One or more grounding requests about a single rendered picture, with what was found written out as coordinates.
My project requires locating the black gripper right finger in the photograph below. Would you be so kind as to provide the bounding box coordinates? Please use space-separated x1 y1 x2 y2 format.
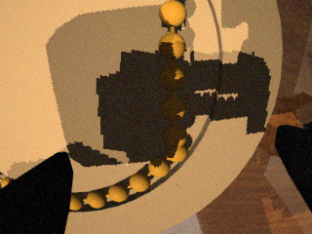
274 124 312 212

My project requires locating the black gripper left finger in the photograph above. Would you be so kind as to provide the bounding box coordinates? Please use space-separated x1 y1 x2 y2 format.
0 151 74 234

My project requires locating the tan round board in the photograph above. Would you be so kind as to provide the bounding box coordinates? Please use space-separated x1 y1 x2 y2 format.
0 0 284 234

